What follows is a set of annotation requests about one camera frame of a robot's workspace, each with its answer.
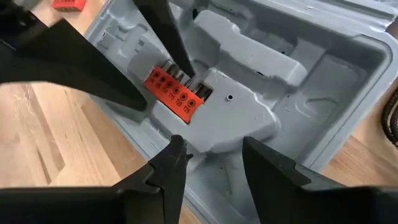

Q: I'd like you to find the red hex key set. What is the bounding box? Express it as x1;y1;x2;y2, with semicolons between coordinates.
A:
51;0;87;12

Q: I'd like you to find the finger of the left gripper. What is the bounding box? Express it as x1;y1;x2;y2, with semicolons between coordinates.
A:
132;0;197;79
0;0;149;113

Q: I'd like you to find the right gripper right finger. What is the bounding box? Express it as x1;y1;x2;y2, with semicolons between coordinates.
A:
242;136;398;224

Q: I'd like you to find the red bit holder set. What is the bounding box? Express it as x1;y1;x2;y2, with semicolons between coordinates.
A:
143;60;214;125

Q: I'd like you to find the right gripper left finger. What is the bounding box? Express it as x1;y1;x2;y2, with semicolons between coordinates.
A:
0;134;194;224

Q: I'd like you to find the grey plastic tool case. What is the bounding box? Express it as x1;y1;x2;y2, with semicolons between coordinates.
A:
83;0;398;224

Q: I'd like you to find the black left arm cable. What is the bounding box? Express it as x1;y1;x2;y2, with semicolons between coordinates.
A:
381;89;398;147

